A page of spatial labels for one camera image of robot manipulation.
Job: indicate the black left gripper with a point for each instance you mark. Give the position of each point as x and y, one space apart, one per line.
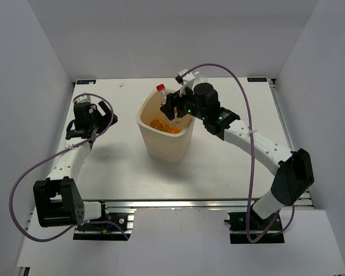
106 118

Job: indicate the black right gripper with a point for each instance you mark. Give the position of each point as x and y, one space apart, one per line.
175 99

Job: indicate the clear bottle red cap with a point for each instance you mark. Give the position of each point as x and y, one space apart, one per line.
163 92

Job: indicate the orange juice bottle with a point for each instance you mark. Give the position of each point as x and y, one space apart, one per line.
159 125
173 130

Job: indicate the clear bottle blue label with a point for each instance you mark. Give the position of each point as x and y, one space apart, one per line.
199 78

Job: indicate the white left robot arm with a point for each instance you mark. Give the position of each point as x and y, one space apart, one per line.
58 201

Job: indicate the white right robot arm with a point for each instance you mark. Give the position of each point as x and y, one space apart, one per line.
292 170

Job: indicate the cream plastic bin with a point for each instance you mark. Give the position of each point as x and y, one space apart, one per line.
170 147

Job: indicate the left blue table label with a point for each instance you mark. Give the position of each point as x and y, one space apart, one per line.
86 82

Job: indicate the blue table label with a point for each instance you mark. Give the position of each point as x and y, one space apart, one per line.
257 79
86 82

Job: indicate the right blue table label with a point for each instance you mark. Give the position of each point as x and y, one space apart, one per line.
257 79

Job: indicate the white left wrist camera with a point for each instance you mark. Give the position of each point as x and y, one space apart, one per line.
81 99

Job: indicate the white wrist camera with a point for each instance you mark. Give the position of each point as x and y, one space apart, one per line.
81 99
186 80

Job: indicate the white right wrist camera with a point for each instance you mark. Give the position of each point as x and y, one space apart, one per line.
186 80

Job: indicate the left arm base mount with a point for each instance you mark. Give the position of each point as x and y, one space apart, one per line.
114 224

